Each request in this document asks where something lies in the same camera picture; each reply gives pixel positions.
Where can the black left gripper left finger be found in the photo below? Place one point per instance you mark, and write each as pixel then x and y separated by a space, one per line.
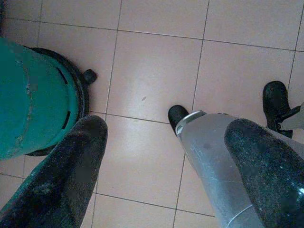
pixel 59 178

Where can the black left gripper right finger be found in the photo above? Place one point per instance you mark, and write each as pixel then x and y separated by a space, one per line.
pixel 268 171

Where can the silver robot left leg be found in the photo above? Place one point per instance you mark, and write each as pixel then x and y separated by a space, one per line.
pixel 206 154

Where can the green gas cylinder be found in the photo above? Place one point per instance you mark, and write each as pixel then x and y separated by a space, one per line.
pixel 35 99

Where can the black wheeled cylinder trolley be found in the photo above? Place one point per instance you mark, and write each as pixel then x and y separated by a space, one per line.
pixel 83 95

